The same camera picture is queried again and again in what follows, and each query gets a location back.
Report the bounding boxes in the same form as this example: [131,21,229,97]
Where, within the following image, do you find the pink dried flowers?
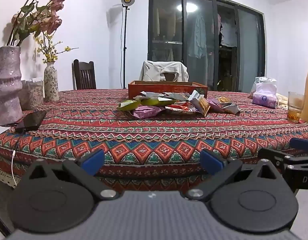
[6,0,69,48]

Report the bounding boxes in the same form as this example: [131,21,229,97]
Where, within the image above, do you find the orange cardboard box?
[128,80,208,100]

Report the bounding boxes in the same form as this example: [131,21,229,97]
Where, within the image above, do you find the beige food bag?
[275,92,290,109]

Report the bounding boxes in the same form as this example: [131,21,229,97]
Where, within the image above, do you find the pale blue hanging garment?
[188,12,207,59]

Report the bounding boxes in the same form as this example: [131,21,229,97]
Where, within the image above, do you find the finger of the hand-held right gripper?
[290,138,308,151]
[259,148,308,173]

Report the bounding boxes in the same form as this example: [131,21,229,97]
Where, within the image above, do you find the slim floral patterned vase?
[44,61,60,102]

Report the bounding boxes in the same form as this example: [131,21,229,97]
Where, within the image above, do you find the beige jacket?
[139,60,189,82]

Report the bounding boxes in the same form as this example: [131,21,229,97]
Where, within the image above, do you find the white charging cable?
[11,131,20,188]

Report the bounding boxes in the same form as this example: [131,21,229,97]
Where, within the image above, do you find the clear plastic bag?
[247,76,278,100]

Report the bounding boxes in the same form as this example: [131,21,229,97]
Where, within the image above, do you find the glass cup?
[287,91,305,123]

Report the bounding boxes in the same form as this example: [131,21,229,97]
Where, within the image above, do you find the mottled pink ceramic vase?
[0,46,23,127]

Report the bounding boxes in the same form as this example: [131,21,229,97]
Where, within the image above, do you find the white hanging garment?
[219,15,238,48]

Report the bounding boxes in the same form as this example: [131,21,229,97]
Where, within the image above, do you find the purple tissue pack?
[251,82,278,109]

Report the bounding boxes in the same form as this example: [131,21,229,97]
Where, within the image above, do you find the black smartphone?
[15,110,47,132]

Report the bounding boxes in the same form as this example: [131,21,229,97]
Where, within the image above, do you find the dark wooden chair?
[72,59,97,90]

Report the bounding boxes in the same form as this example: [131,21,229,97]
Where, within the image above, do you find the red patterned tablecloth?
[0,89,308,193]

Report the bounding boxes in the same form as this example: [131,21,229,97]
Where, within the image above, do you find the black-framed sliding glass door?
[147,0,267,93]

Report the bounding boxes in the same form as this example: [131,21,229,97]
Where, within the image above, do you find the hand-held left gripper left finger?
[20,149,119,201]

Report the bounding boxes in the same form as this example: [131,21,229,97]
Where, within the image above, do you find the jacket-draped wooden chair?
[163,72,179,82]

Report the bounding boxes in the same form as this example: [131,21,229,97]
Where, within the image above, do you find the pile of snack packets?
[118,90,241,119]

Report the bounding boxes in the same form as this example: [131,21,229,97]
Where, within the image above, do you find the yellow flower sprigs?
[35,34,79,63]

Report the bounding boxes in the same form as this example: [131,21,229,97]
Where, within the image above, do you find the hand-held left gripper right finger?
[185,149,287,201]

